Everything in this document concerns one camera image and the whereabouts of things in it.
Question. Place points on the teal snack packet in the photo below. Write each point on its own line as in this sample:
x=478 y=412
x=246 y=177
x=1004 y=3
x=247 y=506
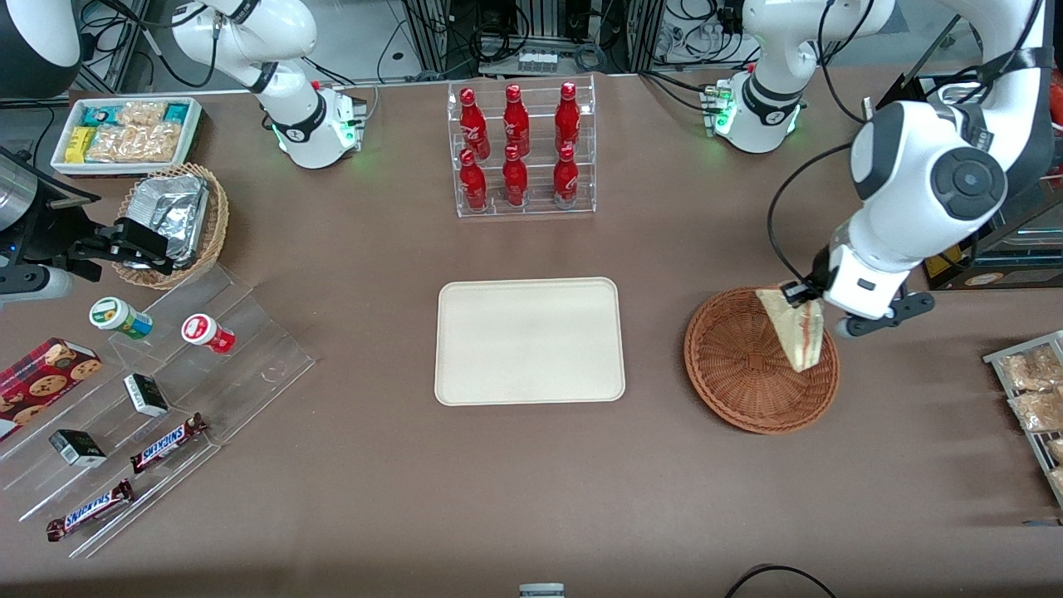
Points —
x=100 y=114
x=176 y=111

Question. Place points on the red cola bottle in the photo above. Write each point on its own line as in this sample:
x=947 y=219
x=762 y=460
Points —
x=516 y=116
x=473 y=178
x=515 y=176
x=565 y=174
x=567 y=115
x=471 y=120

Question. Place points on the clear bag of cookies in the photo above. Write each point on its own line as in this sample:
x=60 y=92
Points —
x=1058 y=480
x=1056 y=450
x=1038 y=411
x=1030 y=371

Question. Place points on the right tray of snacks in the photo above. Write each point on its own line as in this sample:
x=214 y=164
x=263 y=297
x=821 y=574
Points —
x=1021 y=344

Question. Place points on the light wicker basket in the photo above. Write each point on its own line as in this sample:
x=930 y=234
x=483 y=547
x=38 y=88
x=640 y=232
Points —
x=217 y=216

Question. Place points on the Snickers chocolate bar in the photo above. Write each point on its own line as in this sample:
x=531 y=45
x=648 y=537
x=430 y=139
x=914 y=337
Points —
x=166 y=444
x=91 y=508

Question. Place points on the white power strip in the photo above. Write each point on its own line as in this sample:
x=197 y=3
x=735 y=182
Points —
x=538 y=61

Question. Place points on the clear acrylic bottle rack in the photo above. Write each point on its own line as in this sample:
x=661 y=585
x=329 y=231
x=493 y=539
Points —
x=537 y=212

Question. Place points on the clear acrylic stepped stand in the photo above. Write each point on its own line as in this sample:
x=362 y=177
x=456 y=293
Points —
x=249 y=365

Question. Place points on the clear bag of crackers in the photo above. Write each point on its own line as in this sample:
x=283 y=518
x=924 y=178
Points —
x=141 y=112
x=133 y=145

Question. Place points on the grey table edge device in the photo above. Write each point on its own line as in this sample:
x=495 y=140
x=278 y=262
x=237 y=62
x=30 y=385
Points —
x=541 y=591

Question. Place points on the triangle sandwich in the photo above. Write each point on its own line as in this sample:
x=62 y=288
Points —
x=797 y=336

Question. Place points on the yellow snack bar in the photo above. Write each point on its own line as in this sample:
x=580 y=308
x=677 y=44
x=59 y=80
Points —
x=79 y=143

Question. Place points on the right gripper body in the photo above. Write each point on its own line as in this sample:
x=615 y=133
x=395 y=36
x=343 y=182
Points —
x=76 y=248

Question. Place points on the aluminium frame structure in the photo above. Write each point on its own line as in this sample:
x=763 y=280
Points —
x=544 y=17

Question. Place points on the red lidded jar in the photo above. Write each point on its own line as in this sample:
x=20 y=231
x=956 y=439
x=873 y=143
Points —
x=203 y=332

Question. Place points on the foil wrapped package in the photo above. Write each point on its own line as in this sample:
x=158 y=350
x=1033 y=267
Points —
x=184 y=237
x=162 y=195

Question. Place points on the green labelled white-lid jar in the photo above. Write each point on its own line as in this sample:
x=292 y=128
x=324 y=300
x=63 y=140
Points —
x=116 y=317

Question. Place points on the brown round wicker basket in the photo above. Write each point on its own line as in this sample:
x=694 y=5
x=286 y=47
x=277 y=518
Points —
x=739 y=365

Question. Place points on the cream plastic tray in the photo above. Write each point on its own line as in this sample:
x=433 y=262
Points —
x=529 y=340

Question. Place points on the small black carton box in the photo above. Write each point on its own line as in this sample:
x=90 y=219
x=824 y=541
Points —
x=76 y=448
x=145 y=396

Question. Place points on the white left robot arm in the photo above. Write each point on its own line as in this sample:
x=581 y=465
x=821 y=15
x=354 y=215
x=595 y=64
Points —
x=913 y=166

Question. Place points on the white snack container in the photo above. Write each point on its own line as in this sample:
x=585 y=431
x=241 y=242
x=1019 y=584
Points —
x=124 y=169

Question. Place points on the red chocolate cookie box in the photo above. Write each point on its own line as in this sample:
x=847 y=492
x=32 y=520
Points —
x=41 y=382

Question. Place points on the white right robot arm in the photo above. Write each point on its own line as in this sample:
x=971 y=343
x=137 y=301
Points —
x=291 y=33

